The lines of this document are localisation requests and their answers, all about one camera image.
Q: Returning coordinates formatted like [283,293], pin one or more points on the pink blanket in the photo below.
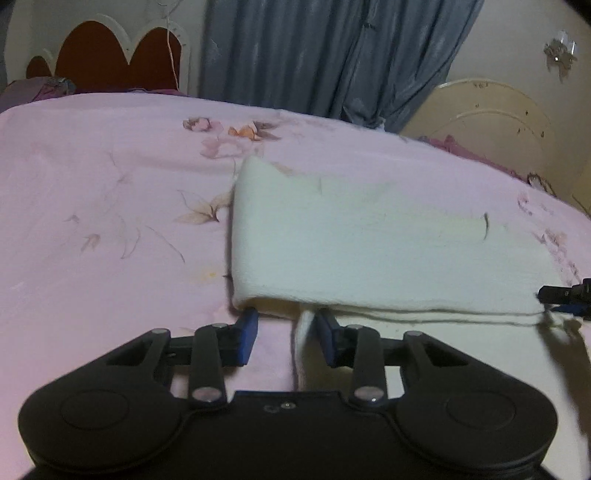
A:
[461,150]

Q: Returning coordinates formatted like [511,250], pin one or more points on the purple crumpled clothes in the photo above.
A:
[32,90]

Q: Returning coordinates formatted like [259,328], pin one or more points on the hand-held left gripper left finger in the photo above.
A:
[247,337]

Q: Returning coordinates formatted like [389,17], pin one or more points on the pink floral bedsheet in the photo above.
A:
[115,184]

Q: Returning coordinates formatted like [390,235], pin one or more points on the dark frilled patterned pillow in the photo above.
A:
[540,182]

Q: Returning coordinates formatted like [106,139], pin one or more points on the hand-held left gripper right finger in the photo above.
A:
[324,339]

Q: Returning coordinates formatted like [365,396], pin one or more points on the red headboard with white frame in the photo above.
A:
[92,55]

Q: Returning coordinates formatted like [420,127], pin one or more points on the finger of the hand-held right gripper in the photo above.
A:
[565,295]

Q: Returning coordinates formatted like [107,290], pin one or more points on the cream arched headboard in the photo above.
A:
[489,115]

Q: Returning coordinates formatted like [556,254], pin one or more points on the blue curtain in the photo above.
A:
[323,55]

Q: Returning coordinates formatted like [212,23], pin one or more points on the clear wall hook fixture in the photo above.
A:
[559,50]

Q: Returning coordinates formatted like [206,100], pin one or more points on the white fleece cloth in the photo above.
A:
[369,240]

